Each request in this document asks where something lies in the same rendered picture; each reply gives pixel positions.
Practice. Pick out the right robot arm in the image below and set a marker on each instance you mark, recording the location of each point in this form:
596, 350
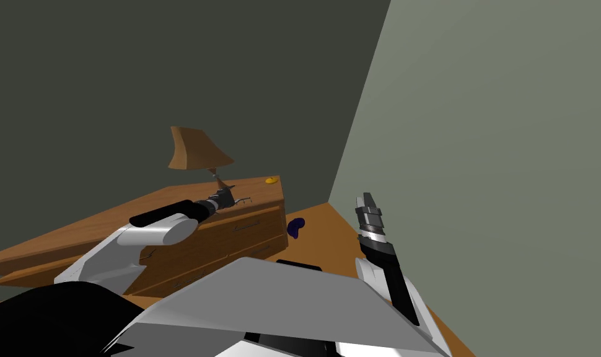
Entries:
390, 270

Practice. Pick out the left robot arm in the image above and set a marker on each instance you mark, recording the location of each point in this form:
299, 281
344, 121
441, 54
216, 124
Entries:
152, 233

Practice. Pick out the brown wooden dresser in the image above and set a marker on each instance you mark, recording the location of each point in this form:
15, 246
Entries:
241, 233

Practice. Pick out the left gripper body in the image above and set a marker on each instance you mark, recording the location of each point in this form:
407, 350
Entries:
222, 199

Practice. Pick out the dark blue rounded object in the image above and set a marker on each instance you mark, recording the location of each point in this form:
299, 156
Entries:
295, 227

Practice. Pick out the brown table lamp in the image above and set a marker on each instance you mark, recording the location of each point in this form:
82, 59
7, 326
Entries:
196, 148

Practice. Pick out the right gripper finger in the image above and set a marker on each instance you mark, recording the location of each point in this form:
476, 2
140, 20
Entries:
369, 200
360, 202

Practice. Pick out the small yellow round object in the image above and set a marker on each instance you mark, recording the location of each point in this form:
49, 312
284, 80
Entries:
271, 181

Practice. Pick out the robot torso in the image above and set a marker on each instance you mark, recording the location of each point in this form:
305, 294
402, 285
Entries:
280, 297

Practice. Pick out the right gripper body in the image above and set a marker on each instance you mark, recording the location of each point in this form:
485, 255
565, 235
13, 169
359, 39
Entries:
369, 217

